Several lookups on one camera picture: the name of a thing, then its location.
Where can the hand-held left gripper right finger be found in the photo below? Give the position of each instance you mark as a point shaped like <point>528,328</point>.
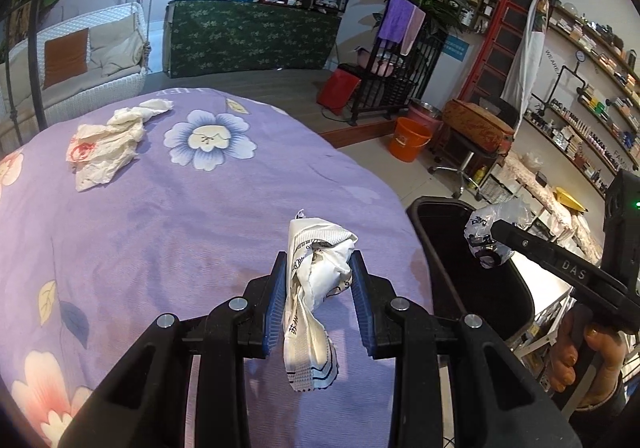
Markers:
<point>362,313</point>

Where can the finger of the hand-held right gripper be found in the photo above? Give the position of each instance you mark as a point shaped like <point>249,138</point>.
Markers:
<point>545,253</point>

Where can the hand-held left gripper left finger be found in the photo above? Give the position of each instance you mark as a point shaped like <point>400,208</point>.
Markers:
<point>275,308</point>

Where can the white printed wrapper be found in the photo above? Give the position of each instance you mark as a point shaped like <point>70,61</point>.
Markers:
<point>305,343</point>

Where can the clear plastic wrapper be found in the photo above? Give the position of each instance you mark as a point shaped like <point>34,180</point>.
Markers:
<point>482,233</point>

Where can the black trash bin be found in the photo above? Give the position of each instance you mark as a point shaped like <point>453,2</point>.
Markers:
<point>450,268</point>

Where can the person's right forearm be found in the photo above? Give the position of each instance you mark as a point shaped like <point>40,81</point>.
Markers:
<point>615,423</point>

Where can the person's right hand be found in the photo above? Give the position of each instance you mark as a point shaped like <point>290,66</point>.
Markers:
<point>607,353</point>

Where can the cream lace cloth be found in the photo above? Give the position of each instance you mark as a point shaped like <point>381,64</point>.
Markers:
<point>550,208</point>

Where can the yellow plastic tray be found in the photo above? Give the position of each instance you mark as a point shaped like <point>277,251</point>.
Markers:
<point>570,200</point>

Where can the stool with patterned cushion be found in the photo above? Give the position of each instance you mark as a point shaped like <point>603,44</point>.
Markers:
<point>475,120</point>

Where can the orange bucket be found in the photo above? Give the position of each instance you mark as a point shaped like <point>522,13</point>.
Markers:
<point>409,140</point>

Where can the pink bucket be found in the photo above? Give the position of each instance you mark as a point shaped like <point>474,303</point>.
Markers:
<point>425,114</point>

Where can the white hanging cloth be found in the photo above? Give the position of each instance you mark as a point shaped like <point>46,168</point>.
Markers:
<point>525,58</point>

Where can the red ladder shelf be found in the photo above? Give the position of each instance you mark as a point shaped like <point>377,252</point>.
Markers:
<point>495,43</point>

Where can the black metal rack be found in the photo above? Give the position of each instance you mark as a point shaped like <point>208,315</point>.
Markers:
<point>395,90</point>

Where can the white paper bag red print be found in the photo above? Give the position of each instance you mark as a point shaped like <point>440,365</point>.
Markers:
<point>100,153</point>

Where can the white crumpled tissue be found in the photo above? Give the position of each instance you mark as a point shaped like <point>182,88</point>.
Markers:
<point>145,109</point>

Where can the pink basin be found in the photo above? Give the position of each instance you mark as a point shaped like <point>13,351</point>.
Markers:
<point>377,62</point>

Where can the pink towel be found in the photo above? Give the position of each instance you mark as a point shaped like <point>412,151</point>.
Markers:
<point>412,30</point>

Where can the green floral covered counter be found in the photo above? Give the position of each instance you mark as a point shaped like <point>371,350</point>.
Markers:
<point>250,38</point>

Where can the white wicker swing sofa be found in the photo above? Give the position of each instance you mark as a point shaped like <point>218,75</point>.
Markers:
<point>100,95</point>

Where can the purple towel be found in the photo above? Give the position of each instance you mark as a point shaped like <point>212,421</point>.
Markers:
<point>392,18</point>

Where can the white cushion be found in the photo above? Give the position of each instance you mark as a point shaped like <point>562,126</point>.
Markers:
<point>117,45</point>

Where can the orange cushion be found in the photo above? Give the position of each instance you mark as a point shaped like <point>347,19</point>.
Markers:
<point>66,58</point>

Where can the wall shelves of bottles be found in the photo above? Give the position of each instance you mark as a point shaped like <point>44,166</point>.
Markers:
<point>600,118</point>

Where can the blue wall sign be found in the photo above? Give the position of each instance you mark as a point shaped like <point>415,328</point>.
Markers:
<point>457,49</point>

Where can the black metal bed frame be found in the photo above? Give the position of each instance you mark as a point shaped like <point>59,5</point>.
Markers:
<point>33,53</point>

